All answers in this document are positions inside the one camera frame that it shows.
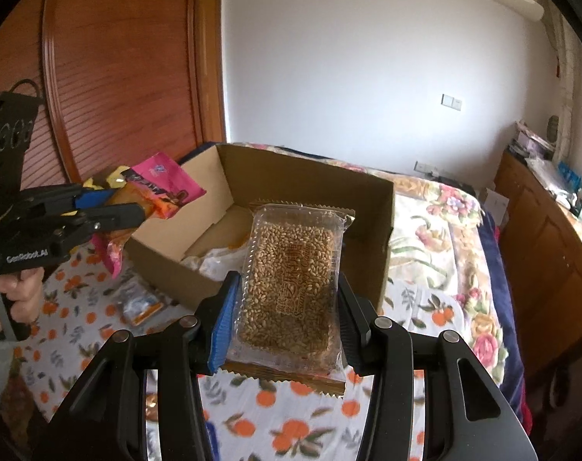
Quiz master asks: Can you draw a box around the pink snack packet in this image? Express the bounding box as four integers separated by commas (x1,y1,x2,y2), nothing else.
92,152,207,278

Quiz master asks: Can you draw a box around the clear-wrapped grain snack bar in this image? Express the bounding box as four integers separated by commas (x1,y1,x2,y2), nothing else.
224,202,354,396

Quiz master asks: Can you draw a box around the person's left hand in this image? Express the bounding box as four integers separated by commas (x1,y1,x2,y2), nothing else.
0,267,44,331

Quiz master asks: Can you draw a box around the yellow pillow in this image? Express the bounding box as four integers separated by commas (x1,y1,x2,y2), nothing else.
82,166,129,191

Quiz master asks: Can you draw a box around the orange-print white bed sheet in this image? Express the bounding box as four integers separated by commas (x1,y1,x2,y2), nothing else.
12,239,461,461

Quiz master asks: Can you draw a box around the floral quilt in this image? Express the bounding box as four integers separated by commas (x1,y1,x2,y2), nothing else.
242,143,511,387

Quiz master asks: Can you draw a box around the small clear snack packet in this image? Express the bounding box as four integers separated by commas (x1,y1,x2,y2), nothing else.
115,278,166,327

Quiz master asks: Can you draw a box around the brown cardboard box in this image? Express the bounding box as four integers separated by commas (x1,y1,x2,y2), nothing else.
123,144,395,309

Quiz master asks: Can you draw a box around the white plastic bag in box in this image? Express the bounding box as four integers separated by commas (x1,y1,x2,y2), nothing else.
181,245,248,282

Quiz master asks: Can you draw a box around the dark blue blanket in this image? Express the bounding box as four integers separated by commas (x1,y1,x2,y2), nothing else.
477,211,531,427

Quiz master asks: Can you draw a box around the wooden wardrobe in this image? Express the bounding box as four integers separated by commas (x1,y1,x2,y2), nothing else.
0,0,225,187

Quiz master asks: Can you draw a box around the wooden side cabinet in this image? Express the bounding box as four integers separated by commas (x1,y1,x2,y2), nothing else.
494,151,582,382

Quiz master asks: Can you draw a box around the white wall switch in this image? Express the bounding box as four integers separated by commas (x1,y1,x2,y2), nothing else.
441,94,462,110

